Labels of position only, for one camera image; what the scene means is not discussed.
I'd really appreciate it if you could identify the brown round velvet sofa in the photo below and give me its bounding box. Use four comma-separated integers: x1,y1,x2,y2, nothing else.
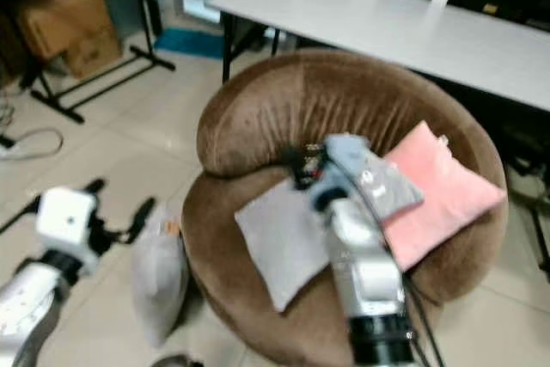
180,47,510,367

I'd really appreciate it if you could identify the grey pillow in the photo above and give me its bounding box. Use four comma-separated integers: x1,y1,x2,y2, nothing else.
131,204,191,350
352,150,425,223
234,180,336,314

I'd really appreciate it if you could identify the pink pillow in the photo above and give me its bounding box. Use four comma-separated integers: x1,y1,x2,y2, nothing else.
381,120,509,272

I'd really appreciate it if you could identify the blue floor mat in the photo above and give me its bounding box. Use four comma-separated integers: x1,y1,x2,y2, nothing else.
154,28,225,59

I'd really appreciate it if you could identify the black metal rack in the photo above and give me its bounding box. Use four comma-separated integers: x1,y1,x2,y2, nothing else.
20,0,176,124

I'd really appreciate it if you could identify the grey robot foot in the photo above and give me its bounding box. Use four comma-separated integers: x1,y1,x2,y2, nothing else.
155,354,207,367

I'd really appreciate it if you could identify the white long table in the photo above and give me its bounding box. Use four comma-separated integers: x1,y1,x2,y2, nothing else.
206,0,550,113

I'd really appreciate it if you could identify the brown cardboard box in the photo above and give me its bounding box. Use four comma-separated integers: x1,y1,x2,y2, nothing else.
15,0,126,81

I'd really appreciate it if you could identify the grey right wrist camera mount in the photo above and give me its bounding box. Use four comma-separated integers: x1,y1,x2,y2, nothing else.
314,132,372,200

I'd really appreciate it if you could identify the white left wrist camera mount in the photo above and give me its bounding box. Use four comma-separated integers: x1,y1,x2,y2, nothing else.
36,187,98,253

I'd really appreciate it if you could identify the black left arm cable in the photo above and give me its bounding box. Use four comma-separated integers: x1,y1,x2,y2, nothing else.
0,202,41,236

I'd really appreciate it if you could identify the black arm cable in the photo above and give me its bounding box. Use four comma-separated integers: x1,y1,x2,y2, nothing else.
0,202,41,236
400,274,448,367

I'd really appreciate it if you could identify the white power strip with cable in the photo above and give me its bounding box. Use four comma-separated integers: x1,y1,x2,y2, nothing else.
0,105,64,162

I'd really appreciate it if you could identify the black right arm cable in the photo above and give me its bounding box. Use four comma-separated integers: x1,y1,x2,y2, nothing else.
400,274,448,367

